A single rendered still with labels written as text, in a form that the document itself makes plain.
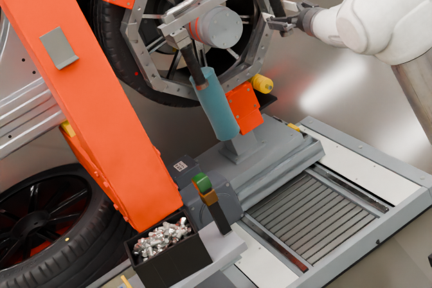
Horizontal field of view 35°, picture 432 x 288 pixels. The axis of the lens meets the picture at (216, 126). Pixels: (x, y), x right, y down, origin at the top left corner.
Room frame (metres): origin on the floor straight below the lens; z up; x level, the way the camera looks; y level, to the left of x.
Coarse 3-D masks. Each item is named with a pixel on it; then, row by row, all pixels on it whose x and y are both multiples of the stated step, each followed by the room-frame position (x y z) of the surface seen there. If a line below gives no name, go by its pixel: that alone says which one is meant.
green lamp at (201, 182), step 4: (200, 172) 1.66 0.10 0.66; (196, 176) 1.65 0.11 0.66; (200, 176) 1.64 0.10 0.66; (204, 176) 1.63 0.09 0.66; (192, 180) 1.64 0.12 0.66; (196, 180) 1.63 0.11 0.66; (200, 180) 1.62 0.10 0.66; (204, 180) 1.62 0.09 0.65; (208, 180) 1.62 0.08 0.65; (196, 184) 1.62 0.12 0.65; (200, 184) 1.62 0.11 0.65; (204, 184) 1.62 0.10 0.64; (208, 184) 1.62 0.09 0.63; (196, 188) 1.64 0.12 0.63; (200, 188) 1.62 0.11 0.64; (204, 188) 1.62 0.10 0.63; (208, 188) 1.62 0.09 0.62; (200, 192) 1.62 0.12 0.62
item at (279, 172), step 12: (300, 132) 2.46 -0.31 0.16; (312, 144) 2.32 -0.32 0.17; (288, 156) 2.33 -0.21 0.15; (300, 156) 2.29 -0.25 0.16; (312, 156) 2.30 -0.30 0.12; (276, 168) 2.30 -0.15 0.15; (288, 168) 2.27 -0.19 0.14; (300, 168) 2.29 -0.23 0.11; (252, 180) 2.28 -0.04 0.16; (264, 180) 2.24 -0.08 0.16; (276, 180) 2.25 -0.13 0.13; (288, 180) 2.27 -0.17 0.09; (240, 192) 2.25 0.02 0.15; (252, 192) 2.22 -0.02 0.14; (264, 192) 2.23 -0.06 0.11; (240, 204) 2.20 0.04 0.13; (252, 204) 2.22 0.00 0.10
